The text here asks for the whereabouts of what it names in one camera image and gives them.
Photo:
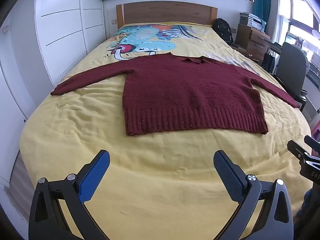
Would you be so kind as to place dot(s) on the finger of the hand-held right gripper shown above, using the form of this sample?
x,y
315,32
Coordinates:
x,y
312,141
306,161

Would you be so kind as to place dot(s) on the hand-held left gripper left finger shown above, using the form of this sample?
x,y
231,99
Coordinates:
x,y
93,177

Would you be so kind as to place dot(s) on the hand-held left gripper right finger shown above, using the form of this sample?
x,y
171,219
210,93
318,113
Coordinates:
x,y
228,177

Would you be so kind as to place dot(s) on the maroon knit sweater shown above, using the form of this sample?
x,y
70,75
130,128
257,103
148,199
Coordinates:
x,y
187,92

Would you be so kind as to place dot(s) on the yellow printed bedspread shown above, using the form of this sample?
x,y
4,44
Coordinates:
x,y
160,180

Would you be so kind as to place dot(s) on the grey office chair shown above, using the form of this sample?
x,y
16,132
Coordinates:
x,y
291,65

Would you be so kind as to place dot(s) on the black bag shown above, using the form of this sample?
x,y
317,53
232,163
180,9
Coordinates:
x,y
268,62

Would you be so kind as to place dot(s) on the wooden drawer cabinet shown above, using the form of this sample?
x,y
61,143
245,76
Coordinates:
x,y
257,41

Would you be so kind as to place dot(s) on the window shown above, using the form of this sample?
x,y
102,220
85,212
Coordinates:
x,y
303,17

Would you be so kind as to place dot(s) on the white printer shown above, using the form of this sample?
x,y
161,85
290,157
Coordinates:
x,y
256,22

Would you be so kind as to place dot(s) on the black backpack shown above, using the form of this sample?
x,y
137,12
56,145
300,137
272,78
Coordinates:
x,y
223,30

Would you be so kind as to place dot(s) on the white wardrobe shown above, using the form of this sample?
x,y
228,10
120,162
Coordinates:
x,y
62,17

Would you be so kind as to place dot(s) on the wooden headboard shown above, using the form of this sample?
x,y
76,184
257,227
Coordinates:
x,y
170,12

